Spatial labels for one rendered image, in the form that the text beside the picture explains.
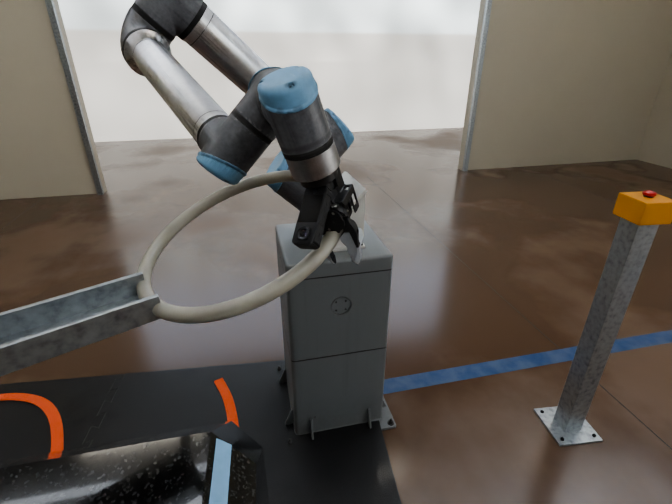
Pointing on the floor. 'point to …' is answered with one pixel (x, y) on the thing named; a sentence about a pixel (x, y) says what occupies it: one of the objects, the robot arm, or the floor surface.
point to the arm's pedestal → (336, 336)
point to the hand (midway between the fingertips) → (343, 261)
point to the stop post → (606, 315)
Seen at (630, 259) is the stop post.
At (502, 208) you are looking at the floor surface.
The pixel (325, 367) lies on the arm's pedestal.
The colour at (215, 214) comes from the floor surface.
